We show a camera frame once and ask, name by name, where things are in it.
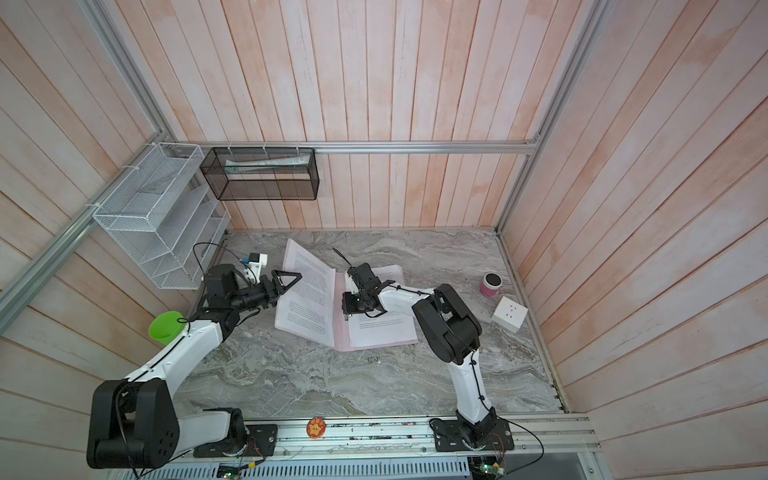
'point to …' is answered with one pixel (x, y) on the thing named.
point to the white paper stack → (395, 327)
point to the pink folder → (341, 340)
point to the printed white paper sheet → (307, 308)
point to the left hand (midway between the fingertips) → (298, 286)
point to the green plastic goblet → (165, 328)
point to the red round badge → (316, 427)
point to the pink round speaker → (491, 284)
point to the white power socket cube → (509, 315)
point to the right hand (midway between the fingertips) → (343, 306)
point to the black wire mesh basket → (262, 173)
